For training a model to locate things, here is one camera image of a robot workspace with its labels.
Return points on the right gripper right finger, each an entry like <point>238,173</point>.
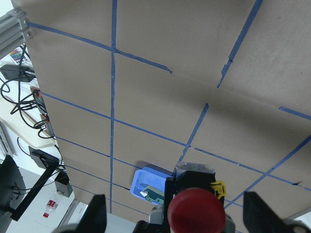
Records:
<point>258,217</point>

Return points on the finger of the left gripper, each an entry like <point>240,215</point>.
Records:
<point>230,226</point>
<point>155,224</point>

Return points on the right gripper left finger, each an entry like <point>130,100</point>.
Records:
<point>94,219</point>

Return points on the red emergency stop button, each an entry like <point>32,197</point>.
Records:
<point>197,201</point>

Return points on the blue plastic tray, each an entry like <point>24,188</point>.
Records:
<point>147,176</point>

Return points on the plastic water bottle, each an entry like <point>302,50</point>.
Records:
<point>52,203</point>

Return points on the black power adapter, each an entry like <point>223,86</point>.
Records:
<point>23,73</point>

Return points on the green white switch module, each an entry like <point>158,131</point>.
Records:
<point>153,195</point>

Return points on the aluminium frame post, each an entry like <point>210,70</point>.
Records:
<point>14,31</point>

